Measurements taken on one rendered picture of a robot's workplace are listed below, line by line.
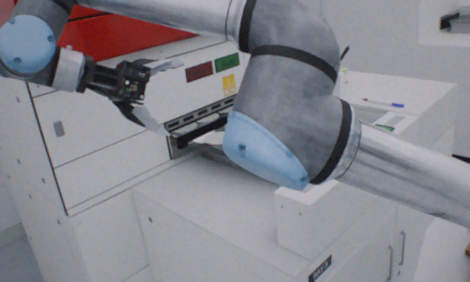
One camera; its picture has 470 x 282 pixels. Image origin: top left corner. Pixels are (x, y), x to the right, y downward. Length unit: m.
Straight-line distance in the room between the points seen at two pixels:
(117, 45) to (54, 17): 0.48
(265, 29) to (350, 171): 0.20
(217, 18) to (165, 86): 0.76
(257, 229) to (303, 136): 0.57
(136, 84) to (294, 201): 0.39
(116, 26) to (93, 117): 0.25
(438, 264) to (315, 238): 0.25
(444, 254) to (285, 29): 0.63
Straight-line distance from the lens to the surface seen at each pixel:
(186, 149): 1.37
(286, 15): 0.51
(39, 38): 0.63
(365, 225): 1.10
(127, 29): 1.14
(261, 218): 1.04
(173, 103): 1.31
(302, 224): 0.87
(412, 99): 1.39
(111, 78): 0.76
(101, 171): 1.23
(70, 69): 0.75
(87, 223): 1.26
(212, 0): 0.55
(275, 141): 0.45
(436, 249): 0.97
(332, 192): 0.89
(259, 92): 0.47
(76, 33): 1.08
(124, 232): 1.34
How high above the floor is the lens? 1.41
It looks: 21 degrees down
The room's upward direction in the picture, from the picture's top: 7 degrees counter-clockwise
